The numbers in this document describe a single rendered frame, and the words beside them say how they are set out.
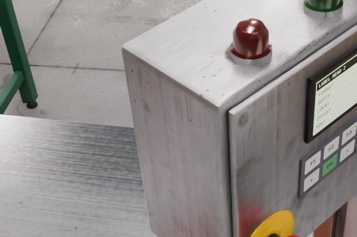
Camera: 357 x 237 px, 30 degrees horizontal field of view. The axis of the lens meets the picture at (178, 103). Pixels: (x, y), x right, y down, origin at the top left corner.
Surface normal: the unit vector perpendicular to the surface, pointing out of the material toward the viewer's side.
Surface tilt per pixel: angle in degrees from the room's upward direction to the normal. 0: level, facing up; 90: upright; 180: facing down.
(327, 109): 90
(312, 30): 0
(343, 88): 90
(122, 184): 0
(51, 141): 0
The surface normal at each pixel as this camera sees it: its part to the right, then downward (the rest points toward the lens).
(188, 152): -0.74, 0.47
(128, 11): -0.07, -0.77
